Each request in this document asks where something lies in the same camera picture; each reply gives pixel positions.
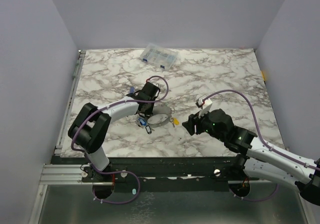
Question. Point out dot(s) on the black key tag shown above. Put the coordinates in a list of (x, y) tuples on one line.
[(148, 129)]

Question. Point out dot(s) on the blue red screwdriver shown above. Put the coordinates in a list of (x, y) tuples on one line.
[(131, 91)]

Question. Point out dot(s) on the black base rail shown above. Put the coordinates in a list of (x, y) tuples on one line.
[(169, 174)]

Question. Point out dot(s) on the blue key tag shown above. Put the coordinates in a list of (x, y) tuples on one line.
[(142, 122)]

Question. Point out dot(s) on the yellow key tag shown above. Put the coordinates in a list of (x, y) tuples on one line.
[(176, 122)]

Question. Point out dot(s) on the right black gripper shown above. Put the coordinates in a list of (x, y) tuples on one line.
[(193, 123)]

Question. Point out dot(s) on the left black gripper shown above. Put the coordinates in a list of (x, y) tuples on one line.
[(149, 111)]

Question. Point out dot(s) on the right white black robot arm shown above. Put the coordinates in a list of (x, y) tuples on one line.
[(260, 159)]

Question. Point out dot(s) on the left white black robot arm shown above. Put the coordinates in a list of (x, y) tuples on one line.
[(89, 129)]

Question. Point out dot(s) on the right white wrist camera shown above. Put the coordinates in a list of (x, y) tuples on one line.
[(204, 104)]

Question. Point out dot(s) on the clear plastic organizer box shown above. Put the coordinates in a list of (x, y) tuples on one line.
[(159, 57)]

